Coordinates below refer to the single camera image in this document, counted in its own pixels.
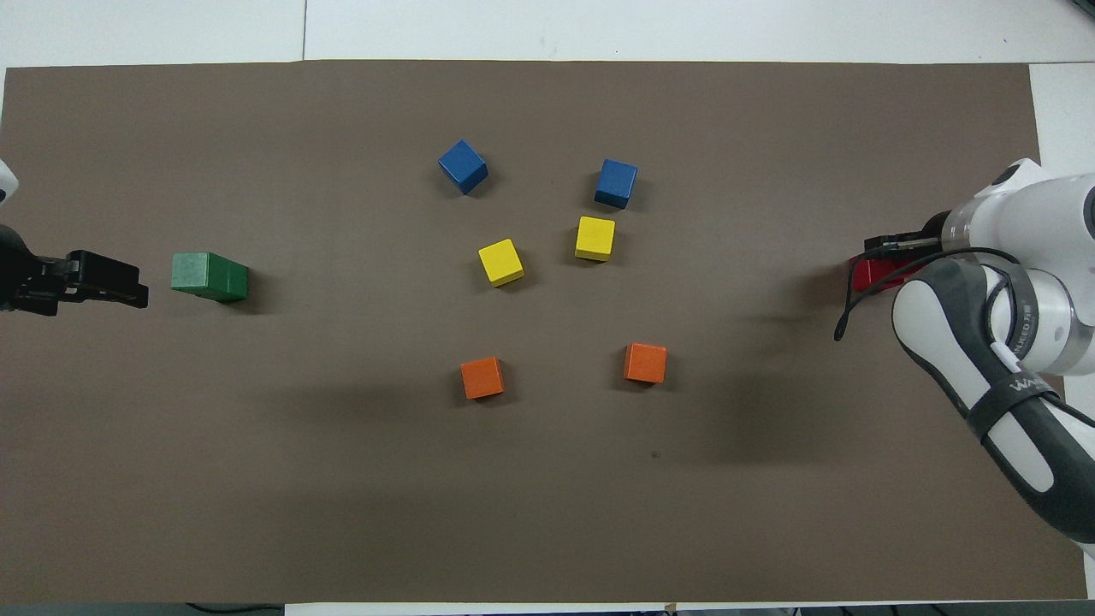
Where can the yellow wooden cube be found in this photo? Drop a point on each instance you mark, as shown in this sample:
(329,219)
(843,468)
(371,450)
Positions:
(500,261)
(595,238)

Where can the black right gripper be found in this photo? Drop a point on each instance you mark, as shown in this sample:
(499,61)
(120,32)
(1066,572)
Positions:
(934,235)

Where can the blue wooden cube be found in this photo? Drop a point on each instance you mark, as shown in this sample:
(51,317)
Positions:
(616,182)
(463,166)

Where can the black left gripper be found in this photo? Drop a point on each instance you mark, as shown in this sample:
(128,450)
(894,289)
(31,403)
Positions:
(26,278)

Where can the orange wooden cube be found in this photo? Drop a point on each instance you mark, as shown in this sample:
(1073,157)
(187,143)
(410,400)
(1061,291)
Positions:
(645,363)
(482,377)

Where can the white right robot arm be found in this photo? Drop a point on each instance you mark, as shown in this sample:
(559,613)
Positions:
(1026,325)

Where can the brown paper table mat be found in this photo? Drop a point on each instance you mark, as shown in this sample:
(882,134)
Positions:
(547,479)

